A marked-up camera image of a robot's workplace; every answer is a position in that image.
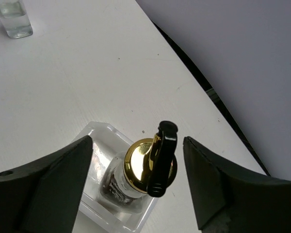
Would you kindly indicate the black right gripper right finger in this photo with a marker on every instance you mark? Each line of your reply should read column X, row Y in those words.
column 229, row 198

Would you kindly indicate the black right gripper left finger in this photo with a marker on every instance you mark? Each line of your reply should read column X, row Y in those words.
column 43, row 196

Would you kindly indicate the glass bottle with dark sauce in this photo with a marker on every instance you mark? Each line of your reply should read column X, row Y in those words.
column 126, row 178

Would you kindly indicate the clear glass oil bottle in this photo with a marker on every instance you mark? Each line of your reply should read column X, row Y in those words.
column 14, row 18

